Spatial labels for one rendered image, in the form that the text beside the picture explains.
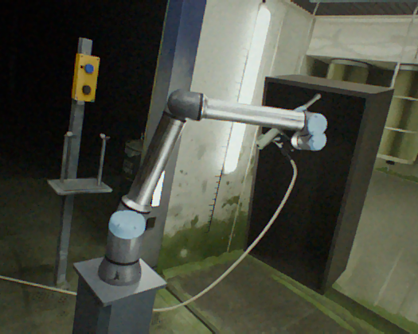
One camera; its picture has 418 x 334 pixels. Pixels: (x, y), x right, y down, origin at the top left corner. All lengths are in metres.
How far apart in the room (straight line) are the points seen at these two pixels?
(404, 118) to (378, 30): 0.71
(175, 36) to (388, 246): 2.26
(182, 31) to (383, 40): 1.58
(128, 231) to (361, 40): 2.40
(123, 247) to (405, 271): 2.21
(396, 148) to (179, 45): 1.81
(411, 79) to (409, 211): 1.05
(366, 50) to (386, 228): 1.45
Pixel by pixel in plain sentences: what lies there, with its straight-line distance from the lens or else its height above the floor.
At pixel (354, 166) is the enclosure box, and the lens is 1.84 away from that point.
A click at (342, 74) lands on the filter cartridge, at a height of 1.85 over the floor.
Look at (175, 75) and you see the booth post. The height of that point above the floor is 1.54.
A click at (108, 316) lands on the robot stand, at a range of 1.51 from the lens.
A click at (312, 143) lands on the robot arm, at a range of 1.63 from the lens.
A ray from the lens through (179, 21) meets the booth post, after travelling 2.25.
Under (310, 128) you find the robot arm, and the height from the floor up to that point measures 1.43.
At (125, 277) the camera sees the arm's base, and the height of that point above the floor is 0.68.
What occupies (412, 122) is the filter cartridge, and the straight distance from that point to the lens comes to 2.95.
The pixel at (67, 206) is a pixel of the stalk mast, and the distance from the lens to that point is 2.33.
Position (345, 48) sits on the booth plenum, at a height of 2.05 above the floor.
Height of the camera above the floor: 1.50
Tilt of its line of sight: 13 degrees down
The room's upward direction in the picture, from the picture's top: 12 degrees clockwise
